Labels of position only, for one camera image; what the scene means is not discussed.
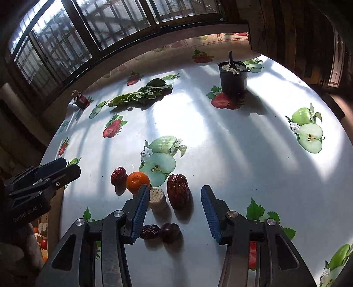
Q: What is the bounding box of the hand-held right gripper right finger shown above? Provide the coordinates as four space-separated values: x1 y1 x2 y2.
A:
200 185 317 287

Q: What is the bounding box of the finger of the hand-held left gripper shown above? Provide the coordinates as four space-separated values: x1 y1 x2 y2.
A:
41 165 81 191
37 158 68 178

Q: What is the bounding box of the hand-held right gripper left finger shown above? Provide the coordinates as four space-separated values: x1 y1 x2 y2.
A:
35 184 151 287

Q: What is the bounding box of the small dark red date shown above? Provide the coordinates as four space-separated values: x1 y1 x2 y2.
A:
140 225 160 240

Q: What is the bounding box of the cardboard box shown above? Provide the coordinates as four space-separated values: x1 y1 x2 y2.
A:
33 190 65 262

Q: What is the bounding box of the dark purple plum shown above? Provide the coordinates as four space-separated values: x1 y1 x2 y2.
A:
160 222 180 244

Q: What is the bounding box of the large long red date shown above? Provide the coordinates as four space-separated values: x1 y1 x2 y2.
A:
167 174 190 210

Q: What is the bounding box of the round red date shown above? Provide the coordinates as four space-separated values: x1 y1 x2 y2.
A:
111 167 128 186

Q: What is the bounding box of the small dark glass jar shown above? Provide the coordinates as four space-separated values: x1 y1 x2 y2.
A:
72 91 91 109

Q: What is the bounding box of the fruit printed tablecloth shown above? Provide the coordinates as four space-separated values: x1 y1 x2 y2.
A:
40 32 353 287

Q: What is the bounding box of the green leafy vegetable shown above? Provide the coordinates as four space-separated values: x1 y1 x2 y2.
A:
107 79 173 108

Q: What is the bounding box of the black plastic pot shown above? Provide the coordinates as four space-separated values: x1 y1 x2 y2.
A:
218 61 251 96

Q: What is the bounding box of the barred window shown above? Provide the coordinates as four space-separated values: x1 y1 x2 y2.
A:
8 0 229 93

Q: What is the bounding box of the wooden glass panel door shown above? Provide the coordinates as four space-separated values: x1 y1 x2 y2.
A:
328 28 348 89

